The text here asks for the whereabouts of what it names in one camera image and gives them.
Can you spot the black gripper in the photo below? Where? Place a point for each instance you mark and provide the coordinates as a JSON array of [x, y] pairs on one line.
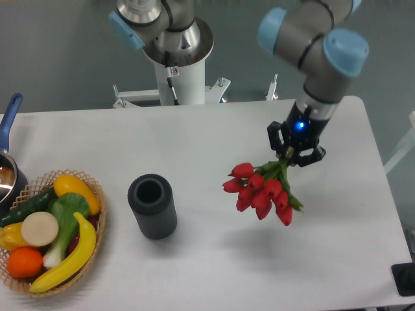
[[300, 132]]

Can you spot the red tulip bouquet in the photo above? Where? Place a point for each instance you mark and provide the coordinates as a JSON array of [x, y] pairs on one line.
[[264, 188]]

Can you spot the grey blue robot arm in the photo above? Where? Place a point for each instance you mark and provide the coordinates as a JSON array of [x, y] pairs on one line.
[[310, 39]]

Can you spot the dark grey ribbed vase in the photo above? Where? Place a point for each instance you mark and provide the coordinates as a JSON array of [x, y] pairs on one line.
[[150, 198]]

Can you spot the black device at edge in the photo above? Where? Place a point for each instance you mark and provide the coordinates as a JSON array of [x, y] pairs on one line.
[[403, 275]]

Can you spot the red item in basket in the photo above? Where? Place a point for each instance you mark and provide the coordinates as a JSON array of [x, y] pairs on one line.
[[94, 221]]

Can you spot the yellow banana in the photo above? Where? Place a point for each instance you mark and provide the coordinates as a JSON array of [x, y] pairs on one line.
[[73, 263]]

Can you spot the yellow squash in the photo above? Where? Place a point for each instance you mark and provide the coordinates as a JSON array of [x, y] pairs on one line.
[[65, 184]]

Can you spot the green bok choy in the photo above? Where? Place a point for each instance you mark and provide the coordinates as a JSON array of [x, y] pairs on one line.
[[63, 209]]

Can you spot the woven wicker basket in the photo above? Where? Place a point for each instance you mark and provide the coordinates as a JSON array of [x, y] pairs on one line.
[[37, 186]]

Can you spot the green cucumber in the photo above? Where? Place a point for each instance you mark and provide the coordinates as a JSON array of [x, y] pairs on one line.
[[37, 203]]

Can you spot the beige round disc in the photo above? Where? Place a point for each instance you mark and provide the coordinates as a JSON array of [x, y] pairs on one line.
[[39, 229]]

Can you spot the orange fruit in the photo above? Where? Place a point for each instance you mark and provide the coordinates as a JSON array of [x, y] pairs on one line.
[[25, 263]]

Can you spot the yellow bell pepper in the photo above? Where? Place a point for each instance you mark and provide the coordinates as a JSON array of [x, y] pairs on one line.
[[11, 237]]

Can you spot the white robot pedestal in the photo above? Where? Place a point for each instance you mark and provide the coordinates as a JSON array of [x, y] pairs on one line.
[[179, 63]]

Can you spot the blue handled saucepan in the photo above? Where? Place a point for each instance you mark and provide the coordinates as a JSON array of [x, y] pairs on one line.
[[13, 181]]

